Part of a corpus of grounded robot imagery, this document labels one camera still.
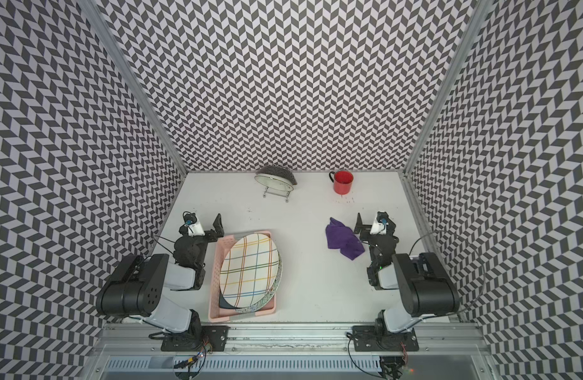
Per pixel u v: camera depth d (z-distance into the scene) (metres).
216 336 0.74
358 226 0.87
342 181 1.07
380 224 0.75
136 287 0.45
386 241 0.70
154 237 1.02
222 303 0.78
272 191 1.12
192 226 0.75
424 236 1.01
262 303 0.75
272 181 1.06
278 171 0.96
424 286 0.46
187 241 0.69
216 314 0.77
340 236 0.96
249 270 0.79
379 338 0.67
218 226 0.83
